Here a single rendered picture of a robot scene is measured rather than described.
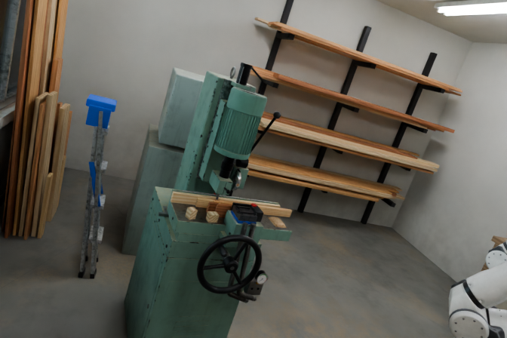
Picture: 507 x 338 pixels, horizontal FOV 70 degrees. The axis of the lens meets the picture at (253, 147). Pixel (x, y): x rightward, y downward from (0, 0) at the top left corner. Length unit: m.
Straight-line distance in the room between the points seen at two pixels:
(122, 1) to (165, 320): 2.97
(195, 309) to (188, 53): 2.72
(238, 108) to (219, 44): 2.43
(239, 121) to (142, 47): 2.47
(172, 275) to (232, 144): 0.66
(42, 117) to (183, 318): 1.57
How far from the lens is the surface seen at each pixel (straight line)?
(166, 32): 3.97
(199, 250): 1.76
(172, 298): 1.88
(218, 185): 1.75
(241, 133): 1.65
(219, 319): 2.06
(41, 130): 2.76
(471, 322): 1.02
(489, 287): 1.01
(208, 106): 1.86
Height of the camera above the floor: 1.65
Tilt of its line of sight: 13 degrees down
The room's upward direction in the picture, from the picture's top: 18 degrees clockwise
